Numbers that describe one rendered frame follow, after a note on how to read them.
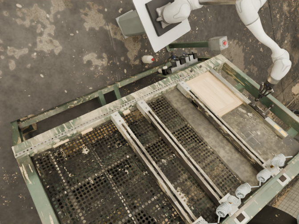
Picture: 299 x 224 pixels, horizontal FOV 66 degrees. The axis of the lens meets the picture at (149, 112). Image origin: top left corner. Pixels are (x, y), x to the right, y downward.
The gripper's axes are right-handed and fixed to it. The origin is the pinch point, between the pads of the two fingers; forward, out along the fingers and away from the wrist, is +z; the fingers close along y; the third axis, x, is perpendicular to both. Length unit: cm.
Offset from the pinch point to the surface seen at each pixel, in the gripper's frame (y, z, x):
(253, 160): -37, 11, 46
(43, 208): 16, 11, 189
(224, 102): 17.6, 14.9, 19.4
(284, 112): -21.6, 12.9, -20.9
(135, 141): 25, 10, 115
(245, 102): 6.3, 13.1, 3.1
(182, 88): 50, 10, 47
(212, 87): 38.5, 14.9, 16.0
